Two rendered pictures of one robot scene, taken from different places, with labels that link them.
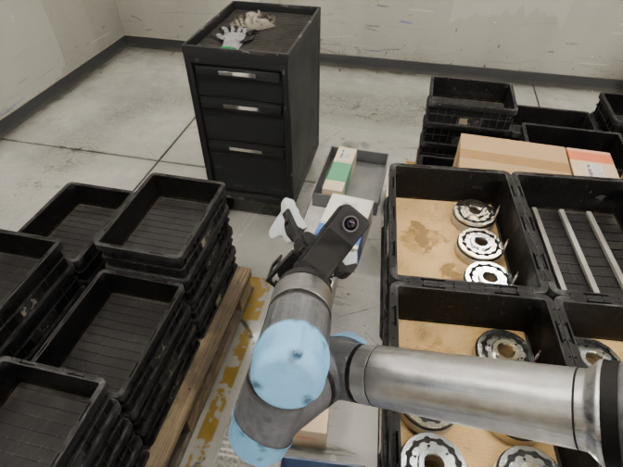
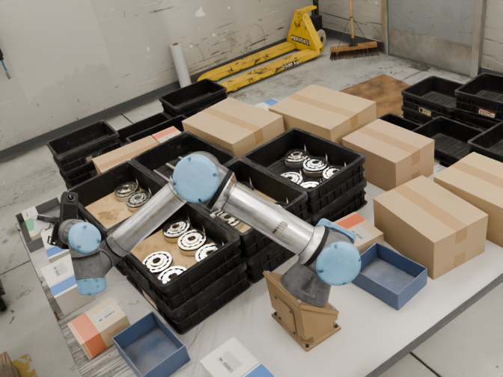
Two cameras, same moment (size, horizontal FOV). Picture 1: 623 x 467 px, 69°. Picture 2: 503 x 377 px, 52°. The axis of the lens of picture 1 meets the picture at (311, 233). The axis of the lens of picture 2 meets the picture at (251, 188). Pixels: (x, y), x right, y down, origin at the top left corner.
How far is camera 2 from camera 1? 1.03 m
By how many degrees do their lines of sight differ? 32
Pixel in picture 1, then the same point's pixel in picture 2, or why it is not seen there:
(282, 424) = (96, 264)
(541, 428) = (169, 203)
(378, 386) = (122, 239)
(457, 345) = (156, 241)
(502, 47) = (81, 99)
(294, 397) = (93, 243)
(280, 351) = (78, 229)
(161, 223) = not seen: outside the picture
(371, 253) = not seen: hidden behind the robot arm
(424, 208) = (99, 204)
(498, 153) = (119, 156)
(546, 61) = (118, 94)
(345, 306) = not seen: hidden behind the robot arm
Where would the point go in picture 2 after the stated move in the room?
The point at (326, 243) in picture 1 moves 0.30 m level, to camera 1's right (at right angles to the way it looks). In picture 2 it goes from (66, 209) to (149, 160)
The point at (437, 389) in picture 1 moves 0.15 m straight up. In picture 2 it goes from (138, 221) to (122, 176)
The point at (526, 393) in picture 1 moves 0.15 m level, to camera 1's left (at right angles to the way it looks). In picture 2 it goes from (159, 197) to (115, 227)
